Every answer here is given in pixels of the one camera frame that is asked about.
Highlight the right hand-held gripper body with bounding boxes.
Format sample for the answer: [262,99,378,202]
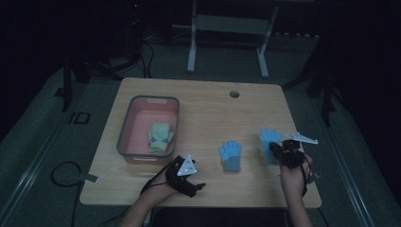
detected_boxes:
[278,131,319,169]

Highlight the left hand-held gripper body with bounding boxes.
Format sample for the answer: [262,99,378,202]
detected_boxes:
[165,154,198,194]

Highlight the blue knit glove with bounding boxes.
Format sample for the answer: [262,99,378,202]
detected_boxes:
[258,128,285,166]
[218,140,244,173]

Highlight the green knit glove face pattern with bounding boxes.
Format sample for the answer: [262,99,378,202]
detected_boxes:
[148,122,175,153]

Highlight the pink plastic basin grey rim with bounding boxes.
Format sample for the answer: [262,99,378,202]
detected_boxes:
[116,95,181,166]

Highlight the person's right hand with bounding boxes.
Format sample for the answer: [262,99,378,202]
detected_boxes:
[279,157,313,198]

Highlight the person's left hand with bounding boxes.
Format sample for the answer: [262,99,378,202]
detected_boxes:
[143,169,179,205]

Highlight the dark metal stand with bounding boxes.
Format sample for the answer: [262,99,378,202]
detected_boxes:
[282,31,340,128]
[54,46,149,114]

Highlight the white metal stand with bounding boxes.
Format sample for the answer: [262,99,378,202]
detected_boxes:
[186,0,280,79]

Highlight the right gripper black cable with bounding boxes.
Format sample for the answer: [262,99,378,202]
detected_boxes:
[300,159,312,198]

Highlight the black floor bracket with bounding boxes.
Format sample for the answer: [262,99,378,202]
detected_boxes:
[68,111,92,125]

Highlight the black cables by stand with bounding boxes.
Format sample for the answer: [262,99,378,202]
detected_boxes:
[138,41,156,79]

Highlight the black looped floor cable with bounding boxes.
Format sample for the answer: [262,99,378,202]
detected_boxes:
[50,161,85,227]

